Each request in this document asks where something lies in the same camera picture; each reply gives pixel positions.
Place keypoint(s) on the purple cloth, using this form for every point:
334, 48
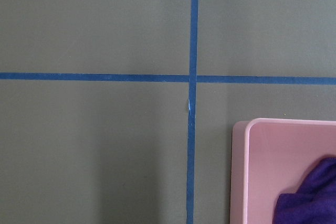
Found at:
314, 201

